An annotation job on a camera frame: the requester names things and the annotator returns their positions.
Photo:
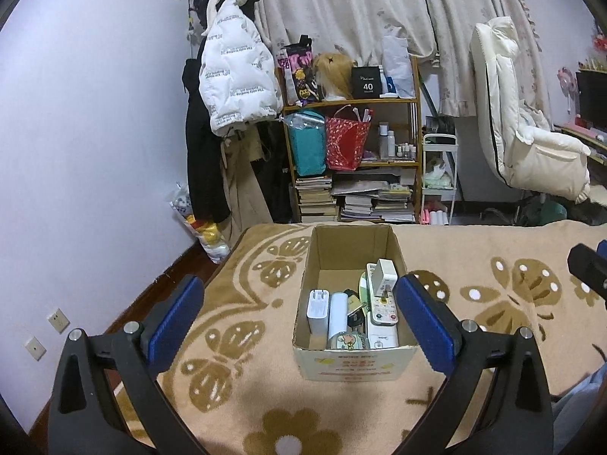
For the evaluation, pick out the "floral beige curtain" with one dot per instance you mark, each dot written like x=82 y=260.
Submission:
x=435 y=29

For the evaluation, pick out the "white plastic bag on shelf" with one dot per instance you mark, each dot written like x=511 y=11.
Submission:
x=397 y=65

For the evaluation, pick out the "teal bag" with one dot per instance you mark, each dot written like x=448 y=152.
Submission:
x=307 y=135

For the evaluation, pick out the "green cartoon earbuds case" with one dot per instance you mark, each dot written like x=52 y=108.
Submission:
x=349 y=341

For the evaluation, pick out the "cream reclining chair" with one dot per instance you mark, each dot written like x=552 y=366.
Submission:
x=519 y=145

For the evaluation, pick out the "beige floral patterned rug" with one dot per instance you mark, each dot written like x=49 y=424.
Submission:
x=235 y=381

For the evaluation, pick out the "keys with black heads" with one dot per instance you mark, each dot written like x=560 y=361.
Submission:
x=356 y=312

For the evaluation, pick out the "lower white wall socket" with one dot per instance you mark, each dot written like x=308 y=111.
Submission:
x=35 y=348

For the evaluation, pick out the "blonde wig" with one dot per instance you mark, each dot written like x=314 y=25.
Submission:
x=333 y=72

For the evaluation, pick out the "white air conditioner remote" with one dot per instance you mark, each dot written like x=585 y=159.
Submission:
x=380 y=337

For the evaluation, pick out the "black hanging coat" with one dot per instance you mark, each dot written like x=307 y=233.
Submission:
x=203 y=150

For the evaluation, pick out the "green white snack box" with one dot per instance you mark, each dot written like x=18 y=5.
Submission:
x=363 y=293

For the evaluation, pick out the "wooden bookshelf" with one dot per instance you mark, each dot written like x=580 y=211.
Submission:
x=386 y=188

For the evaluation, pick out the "clear plastic snack bag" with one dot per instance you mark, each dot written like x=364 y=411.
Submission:
x=207 y=233

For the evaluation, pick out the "purple black patterned bag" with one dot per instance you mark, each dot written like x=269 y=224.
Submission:
x=296 y=61

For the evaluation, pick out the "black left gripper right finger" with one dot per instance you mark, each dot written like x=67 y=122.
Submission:
x=516 y=417

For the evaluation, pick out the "upper white wall socket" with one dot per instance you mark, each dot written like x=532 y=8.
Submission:
x=59 y=321

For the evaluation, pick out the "white power bank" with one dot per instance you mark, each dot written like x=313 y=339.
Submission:
x=338 y=316

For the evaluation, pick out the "white remote with coloured buttons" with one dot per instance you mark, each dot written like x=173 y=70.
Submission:
x=381 y=281

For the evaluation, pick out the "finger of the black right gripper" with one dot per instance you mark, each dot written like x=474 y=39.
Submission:
x=590 y=266

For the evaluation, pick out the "white rolling cart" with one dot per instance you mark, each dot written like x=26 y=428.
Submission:
x=439 y=179

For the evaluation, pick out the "black box marked 40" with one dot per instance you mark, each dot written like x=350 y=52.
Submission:
x=366 y=83

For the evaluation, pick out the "white puffer jacket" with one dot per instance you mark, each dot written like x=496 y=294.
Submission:
x=237 y=79

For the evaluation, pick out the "white power adapter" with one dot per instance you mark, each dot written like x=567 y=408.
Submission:
x=318 y=312

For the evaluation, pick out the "stack of books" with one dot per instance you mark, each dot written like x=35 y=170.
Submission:
x=314 y=199

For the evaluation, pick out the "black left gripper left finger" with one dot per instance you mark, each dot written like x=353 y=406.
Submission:
x=83 y=413

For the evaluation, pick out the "beige hanging trench coat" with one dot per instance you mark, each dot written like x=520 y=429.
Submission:
x=243 y=194

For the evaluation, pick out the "white wall socket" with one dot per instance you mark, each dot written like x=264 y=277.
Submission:
x=59 y=321
x=35 y=348

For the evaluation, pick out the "brown cardboard box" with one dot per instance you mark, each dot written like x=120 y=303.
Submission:
x=338 y=255

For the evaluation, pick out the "red patterned gift bag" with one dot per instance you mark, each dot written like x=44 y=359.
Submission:
x=346 y=134

